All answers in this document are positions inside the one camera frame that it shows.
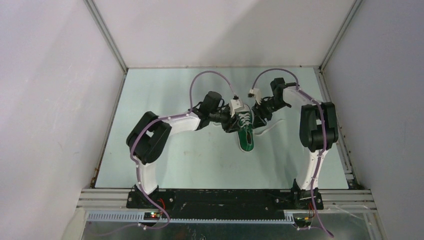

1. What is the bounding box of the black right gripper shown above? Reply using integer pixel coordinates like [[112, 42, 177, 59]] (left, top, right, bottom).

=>
[[251, 97, 289, 129]]

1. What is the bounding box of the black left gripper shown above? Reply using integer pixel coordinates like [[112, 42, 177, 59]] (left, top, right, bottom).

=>
[[208, 105, 242, 133]]

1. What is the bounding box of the green canvas sneaker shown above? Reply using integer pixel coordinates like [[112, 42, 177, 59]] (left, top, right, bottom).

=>
[[236, 104, 254, 153]]

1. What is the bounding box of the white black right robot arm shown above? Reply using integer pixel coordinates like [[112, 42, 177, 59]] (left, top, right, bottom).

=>
[[248, 77, 339, 209]]

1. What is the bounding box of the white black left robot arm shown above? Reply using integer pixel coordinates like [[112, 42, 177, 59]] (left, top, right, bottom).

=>
[[126, 91, 244, 208]]

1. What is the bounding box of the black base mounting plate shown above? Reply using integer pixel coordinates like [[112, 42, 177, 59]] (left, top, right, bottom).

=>
[[126, 187, 324, 219]]

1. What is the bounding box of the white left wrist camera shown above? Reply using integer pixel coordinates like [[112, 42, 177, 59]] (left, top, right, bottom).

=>
[[229, 99, 245, 117]]

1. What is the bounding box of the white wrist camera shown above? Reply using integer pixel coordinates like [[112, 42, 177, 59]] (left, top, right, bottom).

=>
[[229, 99, 245, 117], [247, 88, 262, 104]]

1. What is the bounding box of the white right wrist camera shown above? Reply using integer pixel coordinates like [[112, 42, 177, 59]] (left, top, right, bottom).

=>
[[247, 88, 262, 104]]

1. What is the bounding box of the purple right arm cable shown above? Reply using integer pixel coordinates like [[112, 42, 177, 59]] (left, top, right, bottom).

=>
[[251, 68, 335, 240]]

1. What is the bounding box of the grey slotted cable duct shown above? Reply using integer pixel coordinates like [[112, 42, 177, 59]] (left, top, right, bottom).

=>
[[87, 210, 295, 224]]

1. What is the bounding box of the aluminium frame rail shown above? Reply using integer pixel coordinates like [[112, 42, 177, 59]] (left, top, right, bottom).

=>
[[77, 188, 377, 212]]

